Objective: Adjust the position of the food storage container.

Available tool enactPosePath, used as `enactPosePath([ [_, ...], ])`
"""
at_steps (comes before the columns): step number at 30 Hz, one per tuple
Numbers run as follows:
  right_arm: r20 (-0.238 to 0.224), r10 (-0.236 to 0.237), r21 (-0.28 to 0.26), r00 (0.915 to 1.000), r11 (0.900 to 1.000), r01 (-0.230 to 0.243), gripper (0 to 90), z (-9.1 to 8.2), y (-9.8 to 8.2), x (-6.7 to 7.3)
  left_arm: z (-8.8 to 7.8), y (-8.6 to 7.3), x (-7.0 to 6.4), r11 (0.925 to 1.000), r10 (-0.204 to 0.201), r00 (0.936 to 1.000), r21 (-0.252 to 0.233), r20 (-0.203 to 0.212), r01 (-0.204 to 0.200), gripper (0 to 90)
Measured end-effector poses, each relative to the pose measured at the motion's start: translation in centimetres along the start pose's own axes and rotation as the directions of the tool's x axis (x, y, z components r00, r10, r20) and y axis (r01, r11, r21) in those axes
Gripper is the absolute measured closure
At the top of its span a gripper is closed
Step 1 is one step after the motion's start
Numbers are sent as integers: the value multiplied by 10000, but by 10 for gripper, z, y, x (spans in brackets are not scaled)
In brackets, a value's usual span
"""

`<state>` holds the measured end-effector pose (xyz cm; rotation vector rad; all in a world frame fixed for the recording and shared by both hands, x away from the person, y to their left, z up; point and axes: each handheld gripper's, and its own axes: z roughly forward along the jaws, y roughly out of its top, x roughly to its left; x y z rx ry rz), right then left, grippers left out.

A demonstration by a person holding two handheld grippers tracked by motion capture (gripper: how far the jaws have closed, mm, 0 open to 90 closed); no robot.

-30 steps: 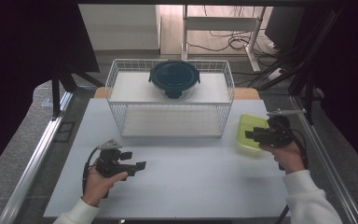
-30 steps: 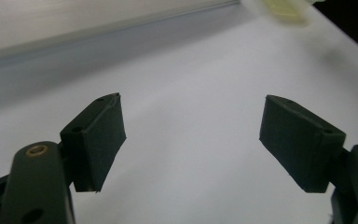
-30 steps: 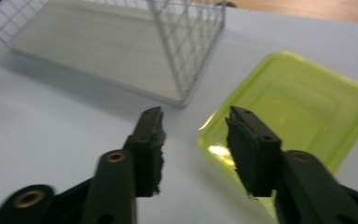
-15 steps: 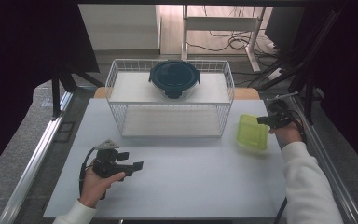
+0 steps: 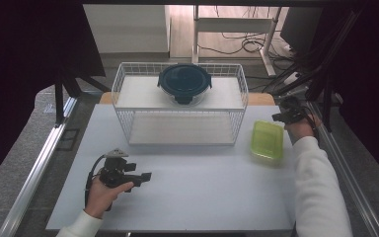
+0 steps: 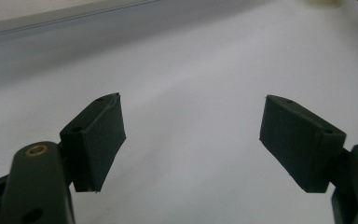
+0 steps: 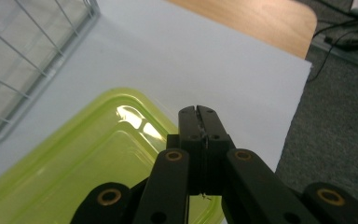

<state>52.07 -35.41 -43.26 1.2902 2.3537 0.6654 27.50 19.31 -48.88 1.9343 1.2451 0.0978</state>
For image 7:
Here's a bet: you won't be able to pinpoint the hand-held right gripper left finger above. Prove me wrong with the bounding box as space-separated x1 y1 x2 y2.
166 105 207 196

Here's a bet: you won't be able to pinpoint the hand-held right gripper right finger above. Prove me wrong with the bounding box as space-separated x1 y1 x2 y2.
197 105 236 196

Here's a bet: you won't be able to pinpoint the green rectangular plastic container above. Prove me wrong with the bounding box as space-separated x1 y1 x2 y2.
0 88 226 224

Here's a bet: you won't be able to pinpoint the white wire shelf rack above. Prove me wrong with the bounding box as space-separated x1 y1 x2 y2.
0 0 102 145

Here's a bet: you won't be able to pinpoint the white table board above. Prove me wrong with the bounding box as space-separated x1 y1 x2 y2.
0 0 312 224

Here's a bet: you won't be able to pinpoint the wooden table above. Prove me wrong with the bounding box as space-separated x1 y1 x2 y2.
167 0 319 60

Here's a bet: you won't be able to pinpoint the black floor cables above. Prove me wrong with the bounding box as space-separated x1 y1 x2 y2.
306 0 358 83

